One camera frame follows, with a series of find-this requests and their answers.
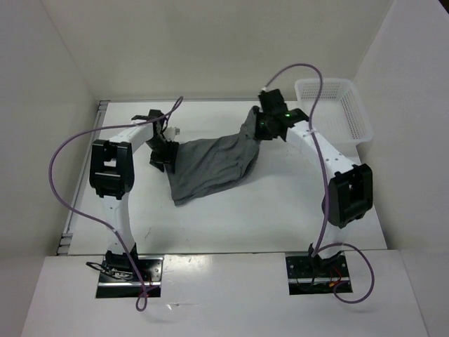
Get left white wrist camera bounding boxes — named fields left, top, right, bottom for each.
left=163, top=127, right=180, bottom=141

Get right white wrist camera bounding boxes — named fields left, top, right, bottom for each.
left=260, top=86, right=270, bottom=94

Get white plastic basket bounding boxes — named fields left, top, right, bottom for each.
left=295, top=78, right=373, bottom=146

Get grey shorts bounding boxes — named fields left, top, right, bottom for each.
left=168, top=106, right=260, bottom=206

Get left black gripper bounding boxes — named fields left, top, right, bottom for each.
left=145, top=137, right=179, bottom=173

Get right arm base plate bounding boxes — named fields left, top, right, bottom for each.
left=286, top=252, right=353, bottom=296

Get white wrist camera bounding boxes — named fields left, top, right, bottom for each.
left=260, top=86, right=270, bottom=94
left=163, top=127, right=180, bottom=141

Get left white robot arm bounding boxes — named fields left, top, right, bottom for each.
left=89, top=110, right=179, bottom=281

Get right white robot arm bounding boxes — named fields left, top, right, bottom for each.
left=255, top=89, right=373, bottom=277

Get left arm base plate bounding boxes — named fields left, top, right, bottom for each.
left=87, top=256, right=163, bottom=299

